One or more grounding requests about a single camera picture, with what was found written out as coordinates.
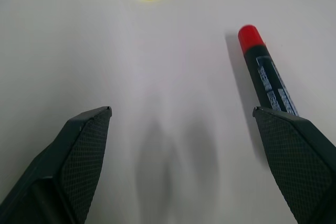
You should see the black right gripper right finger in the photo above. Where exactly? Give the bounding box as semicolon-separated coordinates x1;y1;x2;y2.
252;106;336;224

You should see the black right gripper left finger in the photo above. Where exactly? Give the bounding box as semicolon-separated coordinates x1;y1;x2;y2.
0;106;113;224

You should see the black marker with red cap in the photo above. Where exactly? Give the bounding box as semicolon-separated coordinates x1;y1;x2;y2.
237;25;300;117

